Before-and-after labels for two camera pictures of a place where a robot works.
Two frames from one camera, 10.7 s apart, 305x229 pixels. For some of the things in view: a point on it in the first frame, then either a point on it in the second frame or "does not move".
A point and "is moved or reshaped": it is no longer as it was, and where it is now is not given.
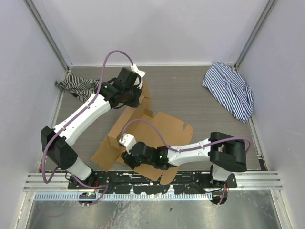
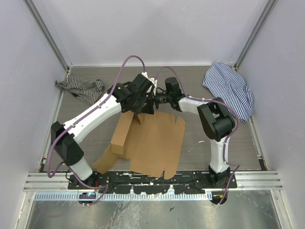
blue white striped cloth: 227,85 does not move
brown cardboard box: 140,141 is moved or reshaped
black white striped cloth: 81,88 does not move
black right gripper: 129,160 -> 157,105
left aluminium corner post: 48,35 does not move
